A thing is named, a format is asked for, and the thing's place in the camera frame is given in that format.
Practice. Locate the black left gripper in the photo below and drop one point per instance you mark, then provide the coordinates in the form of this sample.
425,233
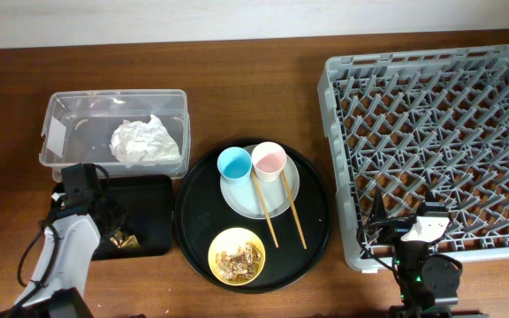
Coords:
119,214

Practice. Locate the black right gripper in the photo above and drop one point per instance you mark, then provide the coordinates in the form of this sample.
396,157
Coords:
393,229

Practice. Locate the gold foil wrapper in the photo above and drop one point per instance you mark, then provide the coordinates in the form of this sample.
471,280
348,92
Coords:
123,240

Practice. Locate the white napkin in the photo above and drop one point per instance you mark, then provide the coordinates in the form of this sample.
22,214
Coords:
138,141

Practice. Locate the yellow bowl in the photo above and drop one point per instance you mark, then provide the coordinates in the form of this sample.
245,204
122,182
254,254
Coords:
228,241

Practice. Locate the blue cup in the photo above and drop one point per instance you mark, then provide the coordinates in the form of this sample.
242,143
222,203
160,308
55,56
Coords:
234,165

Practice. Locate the food scraps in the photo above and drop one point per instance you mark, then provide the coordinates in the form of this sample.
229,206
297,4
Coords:
241,266

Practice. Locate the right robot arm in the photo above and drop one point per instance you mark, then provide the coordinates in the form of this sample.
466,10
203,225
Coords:
428,282

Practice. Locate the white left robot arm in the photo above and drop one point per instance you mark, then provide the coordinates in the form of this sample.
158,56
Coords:
72,231

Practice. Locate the grey dishwasher rack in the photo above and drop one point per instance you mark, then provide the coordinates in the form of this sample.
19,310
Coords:
405,124

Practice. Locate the black rectangular tray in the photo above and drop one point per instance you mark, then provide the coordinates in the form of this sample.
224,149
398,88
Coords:
148,202

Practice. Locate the right wooden chopstick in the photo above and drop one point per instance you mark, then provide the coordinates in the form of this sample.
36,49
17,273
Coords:
294,210

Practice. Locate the wooden chopstick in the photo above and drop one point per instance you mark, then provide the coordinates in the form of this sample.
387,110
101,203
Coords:
294,210
264,208

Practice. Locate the clear plastic bin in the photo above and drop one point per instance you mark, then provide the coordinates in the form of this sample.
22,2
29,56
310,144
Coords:
78,126

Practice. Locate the pink cup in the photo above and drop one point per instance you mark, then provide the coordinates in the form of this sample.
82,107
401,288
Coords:
268,159

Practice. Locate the round black tray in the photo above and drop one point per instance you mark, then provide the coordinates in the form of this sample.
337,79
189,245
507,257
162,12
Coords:
200,214

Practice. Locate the left wooden chopstick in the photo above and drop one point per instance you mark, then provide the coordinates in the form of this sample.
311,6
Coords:
264,208

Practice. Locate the grey plate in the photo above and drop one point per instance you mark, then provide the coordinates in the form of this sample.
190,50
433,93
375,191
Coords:
243,198

